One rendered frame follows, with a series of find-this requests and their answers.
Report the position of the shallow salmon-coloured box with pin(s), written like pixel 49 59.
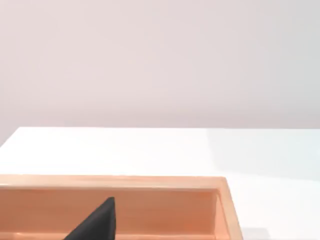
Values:
pixel 175 210

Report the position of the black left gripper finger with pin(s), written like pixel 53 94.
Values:
pixel 101 222

